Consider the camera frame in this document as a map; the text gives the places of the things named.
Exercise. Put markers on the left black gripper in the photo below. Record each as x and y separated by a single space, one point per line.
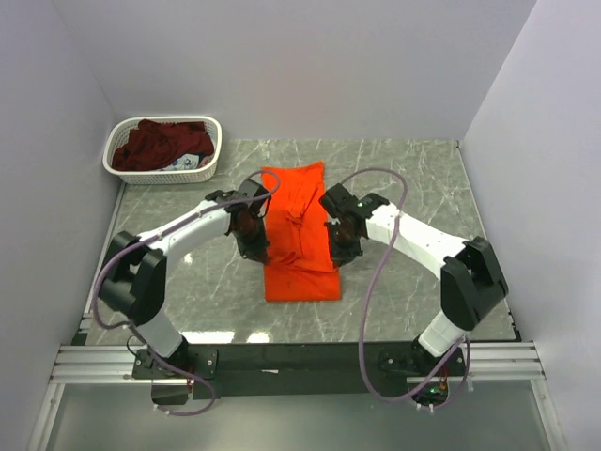
256 251

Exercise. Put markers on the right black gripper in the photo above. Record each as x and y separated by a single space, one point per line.
341 256

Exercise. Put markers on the orange polo shirt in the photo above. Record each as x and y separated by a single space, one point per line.
299 266

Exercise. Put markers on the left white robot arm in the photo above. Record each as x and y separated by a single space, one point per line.
133 277

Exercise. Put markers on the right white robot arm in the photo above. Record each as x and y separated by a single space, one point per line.
471 281

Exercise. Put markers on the white printed shirt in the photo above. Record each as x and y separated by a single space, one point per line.
188 162

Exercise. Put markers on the dark red shirt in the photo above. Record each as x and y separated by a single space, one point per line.
152 145

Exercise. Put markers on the white plastic laundry basket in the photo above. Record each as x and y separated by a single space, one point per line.
119 136

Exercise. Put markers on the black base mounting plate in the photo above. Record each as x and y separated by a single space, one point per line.
245 370

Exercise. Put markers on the aluminium rail frame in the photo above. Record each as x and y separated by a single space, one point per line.
490 361

